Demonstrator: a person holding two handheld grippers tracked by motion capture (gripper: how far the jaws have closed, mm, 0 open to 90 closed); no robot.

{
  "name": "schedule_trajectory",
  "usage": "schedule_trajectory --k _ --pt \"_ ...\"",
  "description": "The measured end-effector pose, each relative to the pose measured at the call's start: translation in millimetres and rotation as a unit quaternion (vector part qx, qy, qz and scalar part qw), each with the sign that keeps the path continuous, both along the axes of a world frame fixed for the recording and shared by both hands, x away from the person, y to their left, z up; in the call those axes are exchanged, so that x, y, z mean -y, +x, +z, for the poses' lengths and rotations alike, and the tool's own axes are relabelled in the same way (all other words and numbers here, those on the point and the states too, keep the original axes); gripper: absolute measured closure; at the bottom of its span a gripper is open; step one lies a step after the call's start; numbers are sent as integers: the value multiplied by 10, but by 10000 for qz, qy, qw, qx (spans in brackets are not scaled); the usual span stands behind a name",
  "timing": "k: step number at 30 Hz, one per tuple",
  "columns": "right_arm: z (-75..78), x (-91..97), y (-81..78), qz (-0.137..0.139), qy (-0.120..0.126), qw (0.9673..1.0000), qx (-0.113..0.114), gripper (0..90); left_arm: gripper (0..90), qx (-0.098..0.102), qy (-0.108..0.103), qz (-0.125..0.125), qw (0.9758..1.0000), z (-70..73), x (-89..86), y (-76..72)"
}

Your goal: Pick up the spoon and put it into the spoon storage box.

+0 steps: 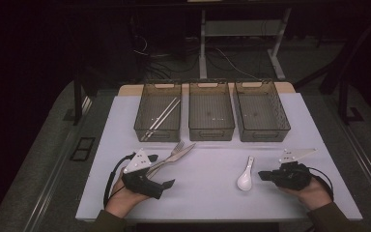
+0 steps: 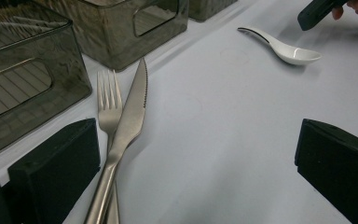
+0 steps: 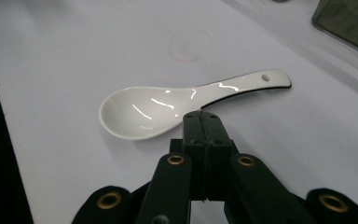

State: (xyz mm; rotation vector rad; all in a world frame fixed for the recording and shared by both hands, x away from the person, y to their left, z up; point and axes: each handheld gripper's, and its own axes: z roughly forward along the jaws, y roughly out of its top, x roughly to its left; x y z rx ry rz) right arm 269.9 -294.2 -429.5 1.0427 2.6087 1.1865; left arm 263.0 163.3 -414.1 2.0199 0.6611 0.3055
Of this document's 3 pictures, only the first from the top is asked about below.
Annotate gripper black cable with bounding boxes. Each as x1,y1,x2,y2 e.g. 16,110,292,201
308,166,335,201
102,152,137,209

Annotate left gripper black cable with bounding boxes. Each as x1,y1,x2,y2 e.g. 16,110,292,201
102,152,137,209

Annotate white ceramic spoon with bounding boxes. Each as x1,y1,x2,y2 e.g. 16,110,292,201
236,156,256,192

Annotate person's left hand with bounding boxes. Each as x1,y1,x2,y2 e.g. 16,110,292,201
104,170,149,219

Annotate black metal stand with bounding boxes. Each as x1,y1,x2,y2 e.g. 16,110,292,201
294,9,365,125

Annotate black floor cable bundle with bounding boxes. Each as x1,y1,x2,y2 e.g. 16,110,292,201
131,32,201,80

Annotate white metal desk frame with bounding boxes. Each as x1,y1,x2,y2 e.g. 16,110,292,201
198,8,293,81

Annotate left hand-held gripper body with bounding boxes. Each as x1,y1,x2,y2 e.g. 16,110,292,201
121,148,165,200

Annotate metal forks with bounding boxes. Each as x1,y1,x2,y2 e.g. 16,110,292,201
146,142,197,179

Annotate steel fork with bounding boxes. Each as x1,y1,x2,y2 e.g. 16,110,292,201
148,140,186,173

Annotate metal floor rail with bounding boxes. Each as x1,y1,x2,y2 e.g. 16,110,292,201
22,96,94,232
339,120,371,211

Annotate smoky clear plastic bin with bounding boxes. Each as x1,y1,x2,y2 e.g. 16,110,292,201
187,80,236,142
133,80,183,143
233,79,292,143

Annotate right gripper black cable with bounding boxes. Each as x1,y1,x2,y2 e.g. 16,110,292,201
308,166,335,201

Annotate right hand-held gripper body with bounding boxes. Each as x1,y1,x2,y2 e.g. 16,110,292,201
270,148,318,191

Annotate white floor cable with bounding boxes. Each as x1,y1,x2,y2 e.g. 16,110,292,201
214,47,263,81

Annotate person's right hand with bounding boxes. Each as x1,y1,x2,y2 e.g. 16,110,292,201
278,175,333,211

